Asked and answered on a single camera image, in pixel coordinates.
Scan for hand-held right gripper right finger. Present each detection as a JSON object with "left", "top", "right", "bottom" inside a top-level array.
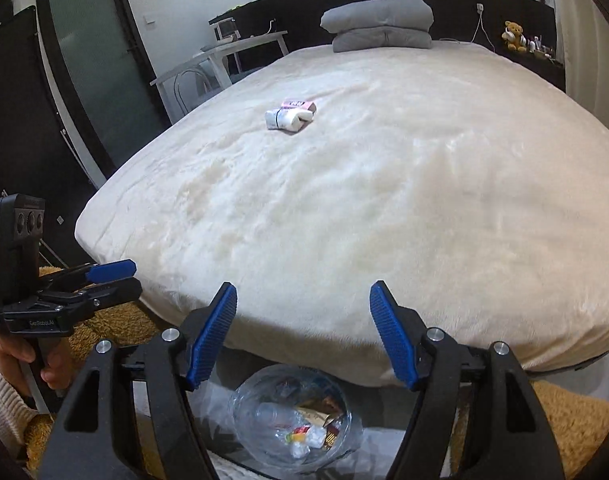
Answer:
[{"left": 369, "top": 280, "right": 567, "bottom": 480}]

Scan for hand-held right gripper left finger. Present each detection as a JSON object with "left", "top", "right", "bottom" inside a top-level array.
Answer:
[{"left": 38, "top": 281, "right": 238, "bottom": 480}]

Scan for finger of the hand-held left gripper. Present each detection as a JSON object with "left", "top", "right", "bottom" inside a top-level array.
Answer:
[
  {"left": 59, "top": 277, "right": 144, "bottom": 311},
  {"left": 39, "top": 259, "right": 138, "bottom": 295}
]

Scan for bin with clear liner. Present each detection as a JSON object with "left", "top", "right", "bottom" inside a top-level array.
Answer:
[{"left": 192, "top": 364, "right": 366, "bottom": 476}]

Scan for white packet with black band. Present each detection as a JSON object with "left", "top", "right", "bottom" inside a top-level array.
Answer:
[{"left": 264, "top": 107, "right": 314, "bottom": 134}]

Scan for person's left forearm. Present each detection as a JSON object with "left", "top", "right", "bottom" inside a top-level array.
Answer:
[{"left": 0, "top": 360, "right": 38, "bottom": 462}]

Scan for person's left hand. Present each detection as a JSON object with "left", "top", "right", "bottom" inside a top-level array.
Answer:
[{"left": 0, "top": 332, "right": 78, "bottom": 397}]

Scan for black panel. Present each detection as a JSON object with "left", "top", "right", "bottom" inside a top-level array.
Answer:
[{"left": 0, "top": 5, "right": 110, "bottom": 281}]

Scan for brown plush rug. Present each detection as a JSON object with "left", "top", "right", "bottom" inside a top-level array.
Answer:
[{"left": 24, "top": 265, "right": 609, "bottom": 480}]

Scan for white metal chair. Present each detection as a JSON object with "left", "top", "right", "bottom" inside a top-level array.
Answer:
[{"left": 174, "top": 66, "right": 211, "bottom": 117}]

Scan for dark framed glass door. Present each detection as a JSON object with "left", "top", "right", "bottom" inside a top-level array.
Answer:
[{"left": 35, "top": 0, "right": 173, "bottom": 182}]

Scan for white table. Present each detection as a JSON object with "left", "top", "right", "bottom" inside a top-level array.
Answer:
[{"left": 150, "top": 30, "right": 289, "bottom": 122}]

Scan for small white appliance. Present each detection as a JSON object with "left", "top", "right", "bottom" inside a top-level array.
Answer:
[{"left": 212, "top": 17, "right": 240, "bottom": 42}]

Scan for grey stacked pillows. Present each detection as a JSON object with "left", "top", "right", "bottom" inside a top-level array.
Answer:
[{"left": 320, "top": 0, "right": 434, "bottom": 54}]

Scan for black headboard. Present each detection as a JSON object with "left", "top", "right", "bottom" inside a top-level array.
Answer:
[{"left": 208, "top": 0, "right": 568, "bottom": 94}]

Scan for group of small bottles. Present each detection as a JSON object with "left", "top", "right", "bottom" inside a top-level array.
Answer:
[{"left": 529, "top": 35, "right": 561, "bottom": 61}]

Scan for brown teddy bear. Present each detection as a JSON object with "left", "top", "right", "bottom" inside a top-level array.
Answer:
[{"left": 501, "top": 20, "right": 528, "bottom": 54}]

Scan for white charging cable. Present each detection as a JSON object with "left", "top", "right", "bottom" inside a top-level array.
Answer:
[{"left": 439, "top": 4, "right": 496, "bottom": 54}]

